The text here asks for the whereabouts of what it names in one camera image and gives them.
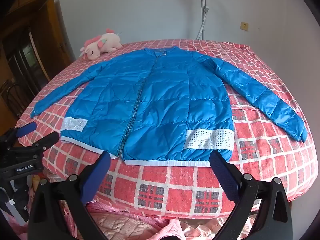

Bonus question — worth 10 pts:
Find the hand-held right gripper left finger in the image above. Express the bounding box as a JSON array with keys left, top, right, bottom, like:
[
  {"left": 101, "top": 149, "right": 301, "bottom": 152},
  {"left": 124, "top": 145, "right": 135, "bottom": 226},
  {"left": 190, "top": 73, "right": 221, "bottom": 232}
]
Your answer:
[{"left": 27, "top": 152, "right": 111, "bottom": 240}]

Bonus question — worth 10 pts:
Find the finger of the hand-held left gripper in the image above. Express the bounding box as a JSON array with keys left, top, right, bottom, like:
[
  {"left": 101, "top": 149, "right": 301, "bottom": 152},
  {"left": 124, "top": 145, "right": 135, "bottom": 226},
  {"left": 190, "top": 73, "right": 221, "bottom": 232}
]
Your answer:
[
  {"left": 0, "top": 122, "right": 37, "bottom": 144},
  {"left": 19, "top": 131, "right": 60, "bottom": 157}
]

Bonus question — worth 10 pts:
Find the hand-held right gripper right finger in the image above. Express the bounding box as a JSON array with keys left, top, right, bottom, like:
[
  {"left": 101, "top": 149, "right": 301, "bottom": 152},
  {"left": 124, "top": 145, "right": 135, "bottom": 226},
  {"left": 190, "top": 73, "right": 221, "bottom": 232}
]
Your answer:
[{"left": 209, "top": 150, "right": 293, "bottom": 240}]

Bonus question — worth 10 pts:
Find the blue puffer jacket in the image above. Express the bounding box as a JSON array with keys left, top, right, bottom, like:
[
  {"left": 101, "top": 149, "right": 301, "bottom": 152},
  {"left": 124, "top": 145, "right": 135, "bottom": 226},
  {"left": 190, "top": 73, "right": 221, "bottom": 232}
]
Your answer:
[{"left": 30, "top": 47, "right": 308, "bottom": 167}]

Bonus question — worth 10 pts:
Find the dark metal chair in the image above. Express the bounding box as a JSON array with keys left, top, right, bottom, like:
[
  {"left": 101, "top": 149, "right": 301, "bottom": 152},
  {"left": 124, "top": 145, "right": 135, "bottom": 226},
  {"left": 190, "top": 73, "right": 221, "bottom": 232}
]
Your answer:
[{"left": 0, "top": 80, "right": 28, "bottom": 120}]

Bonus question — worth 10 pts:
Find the red plaid blanket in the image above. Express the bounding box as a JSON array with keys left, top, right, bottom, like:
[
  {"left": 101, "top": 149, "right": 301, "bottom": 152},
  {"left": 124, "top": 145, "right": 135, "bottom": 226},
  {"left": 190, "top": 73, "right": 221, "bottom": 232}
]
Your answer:
[{"left": 14, "top": 39, "right": 315, "bottom": 218}]

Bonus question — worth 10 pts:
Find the person's pink knit clothing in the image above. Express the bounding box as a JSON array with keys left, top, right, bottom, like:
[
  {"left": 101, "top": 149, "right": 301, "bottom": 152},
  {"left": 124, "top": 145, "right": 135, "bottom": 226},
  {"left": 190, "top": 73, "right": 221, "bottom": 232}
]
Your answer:
[{"left": 60, "top": 200, "right": 260, "bottom": 240}]

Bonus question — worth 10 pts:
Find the brown wooden wardrobe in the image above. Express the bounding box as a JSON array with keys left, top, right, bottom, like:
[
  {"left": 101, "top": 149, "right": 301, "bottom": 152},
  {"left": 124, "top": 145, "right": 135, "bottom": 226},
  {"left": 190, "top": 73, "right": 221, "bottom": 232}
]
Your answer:
[{"left": 0, "top": 0, "right": 75, "bottom": 120}]

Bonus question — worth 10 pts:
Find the pink plush toy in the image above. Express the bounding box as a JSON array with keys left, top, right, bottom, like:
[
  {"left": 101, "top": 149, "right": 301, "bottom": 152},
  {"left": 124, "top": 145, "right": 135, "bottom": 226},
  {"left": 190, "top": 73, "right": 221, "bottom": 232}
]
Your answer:
[{"left": 79, "top": 28, "right": 123, "bottom": 60}]

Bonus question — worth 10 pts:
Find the grey garment steamer pole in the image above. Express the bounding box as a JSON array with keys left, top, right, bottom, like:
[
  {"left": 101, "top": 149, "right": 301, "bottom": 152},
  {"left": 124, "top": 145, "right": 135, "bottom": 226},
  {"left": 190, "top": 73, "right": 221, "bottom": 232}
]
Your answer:
[{"left": 194, "top": 0, "right": 211, "bottom": 40}]

